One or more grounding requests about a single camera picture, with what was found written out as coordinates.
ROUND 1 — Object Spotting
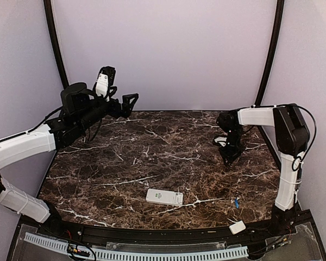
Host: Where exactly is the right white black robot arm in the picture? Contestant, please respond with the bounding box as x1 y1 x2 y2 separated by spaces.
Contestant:
212 103 316 236

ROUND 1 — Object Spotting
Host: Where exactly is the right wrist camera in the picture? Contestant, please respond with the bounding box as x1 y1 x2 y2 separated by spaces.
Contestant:
212 135 227 147

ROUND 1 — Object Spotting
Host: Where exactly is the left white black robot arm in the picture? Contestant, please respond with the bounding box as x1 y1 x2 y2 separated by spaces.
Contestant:
0 83 139 237

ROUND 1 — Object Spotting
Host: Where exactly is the blue battery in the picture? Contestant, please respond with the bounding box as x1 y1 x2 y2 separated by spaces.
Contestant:
234 198 239 209

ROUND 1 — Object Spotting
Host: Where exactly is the white remote control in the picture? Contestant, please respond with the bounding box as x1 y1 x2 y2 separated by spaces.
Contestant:
146 189 184 206

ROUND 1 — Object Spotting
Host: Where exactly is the white slotted cable duct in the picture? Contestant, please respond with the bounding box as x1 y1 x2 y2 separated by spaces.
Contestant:
24 233 248 260

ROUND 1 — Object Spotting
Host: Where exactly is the small circuit board with wires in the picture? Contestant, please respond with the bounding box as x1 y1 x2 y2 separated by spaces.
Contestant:
66 243 97 261

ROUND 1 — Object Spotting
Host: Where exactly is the white battery cover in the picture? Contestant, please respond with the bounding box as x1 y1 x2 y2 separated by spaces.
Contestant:
229 220 246 235

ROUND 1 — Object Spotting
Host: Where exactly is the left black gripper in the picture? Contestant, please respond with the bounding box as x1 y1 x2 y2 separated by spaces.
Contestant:
76 91 139 131

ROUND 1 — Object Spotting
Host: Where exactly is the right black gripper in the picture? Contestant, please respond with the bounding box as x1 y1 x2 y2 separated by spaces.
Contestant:
219 127 245 166

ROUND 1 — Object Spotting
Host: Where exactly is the left black frame post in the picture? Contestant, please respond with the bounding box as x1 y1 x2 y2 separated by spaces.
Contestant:
43 0 69 89

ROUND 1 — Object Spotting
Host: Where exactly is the black front rail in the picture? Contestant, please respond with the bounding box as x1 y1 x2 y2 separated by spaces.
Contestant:
21 210 315 246

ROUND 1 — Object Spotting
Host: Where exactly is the black frame post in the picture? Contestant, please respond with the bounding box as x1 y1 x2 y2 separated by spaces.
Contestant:
43 0 69 89
255 0 285 106

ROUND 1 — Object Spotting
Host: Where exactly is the right black frame post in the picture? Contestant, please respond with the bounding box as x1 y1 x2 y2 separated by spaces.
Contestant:
255 0 285 106

